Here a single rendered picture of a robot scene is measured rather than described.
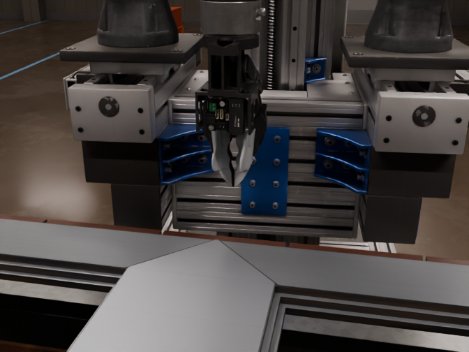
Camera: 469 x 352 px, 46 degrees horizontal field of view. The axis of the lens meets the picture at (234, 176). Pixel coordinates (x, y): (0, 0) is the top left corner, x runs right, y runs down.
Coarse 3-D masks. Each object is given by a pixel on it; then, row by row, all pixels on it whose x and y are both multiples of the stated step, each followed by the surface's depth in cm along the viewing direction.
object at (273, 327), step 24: (0, 264) 70; (24, 264) 70; (48, 264) 69; (72, 264) 68; (96, 288) 67; (288, 288) 63; (288, 312) 63; (312, 312) 62; (336, 312) 62; (360, 312) 62; (384, 312) 61; (408, 312) 61; (432, 312) 60; (456, 312) 60; (264, 336) 56
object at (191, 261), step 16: (176, 256) 69; (192, 256) 69; (208, 256) 69; (224, 256) 69; (240, 256) 69; (176, 272) 66; (192, 272) 66; (208, 272) 66; (224, 272) 66; (240, 272) 66; (256, 272) 66
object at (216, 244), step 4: (212, 240) 73; (216, 240) 73; (200, 244) 72; (204, 244) 72; (208, 244) 72; (212, 244) 72; (216, 244) 72; (220, 244) 72; (224, 244) 72; (192, 248) 71; (196, 248) 71; (200, 248) 71; (204, 248) 71; (208, 248) 71; (212, 248) 71; (216, 248) 71; (220, 248) 71; (224, 248) 71; (228, 248) 71; (232, 252) 70
